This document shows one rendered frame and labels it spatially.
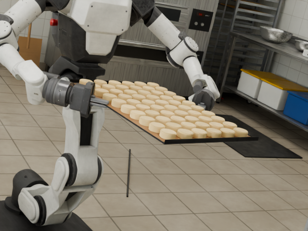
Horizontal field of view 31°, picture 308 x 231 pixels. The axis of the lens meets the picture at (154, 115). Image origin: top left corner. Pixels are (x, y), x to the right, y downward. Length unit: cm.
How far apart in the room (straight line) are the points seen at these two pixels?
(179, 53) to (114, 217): 129
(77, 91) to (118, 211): 166
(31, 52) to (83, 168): 388
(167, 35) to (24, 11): 65
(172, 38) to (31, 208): 100
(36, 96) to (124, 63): 383
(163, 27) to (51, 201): 93
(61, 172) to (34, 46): 388
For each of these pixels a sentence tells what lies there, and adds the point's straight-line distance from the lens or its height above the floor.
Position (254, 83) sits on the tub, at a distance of 637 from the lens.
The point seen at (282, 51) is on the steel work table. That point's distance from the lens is 589.
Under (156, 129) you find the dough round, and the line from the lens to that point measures 166.
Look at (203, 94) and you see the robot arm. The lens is 209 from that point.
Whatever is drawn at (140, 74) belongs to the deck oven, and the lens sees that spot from 580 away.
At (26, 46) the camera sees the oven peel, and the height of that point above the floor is 31.
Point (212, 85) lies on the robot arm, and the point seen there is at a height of 106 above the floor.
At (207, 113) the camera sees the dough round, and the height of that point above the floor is 102.
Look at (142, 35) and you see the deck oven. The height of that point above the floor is 73.
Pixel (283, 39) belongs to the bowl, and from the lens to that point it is 640.
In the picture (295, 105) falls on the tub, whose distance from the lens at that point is 587.
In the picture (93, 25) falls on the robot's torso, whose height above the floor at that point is 120.
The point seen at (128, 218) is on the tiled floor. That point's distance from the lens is 334.
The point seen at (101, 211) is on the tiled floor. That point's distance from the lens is 335.
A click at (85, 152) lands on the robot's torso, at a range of 233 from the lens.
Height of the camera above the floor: 150
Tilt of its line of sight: 16 degrees down
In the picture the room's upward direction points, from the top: 13 degrees clockwise
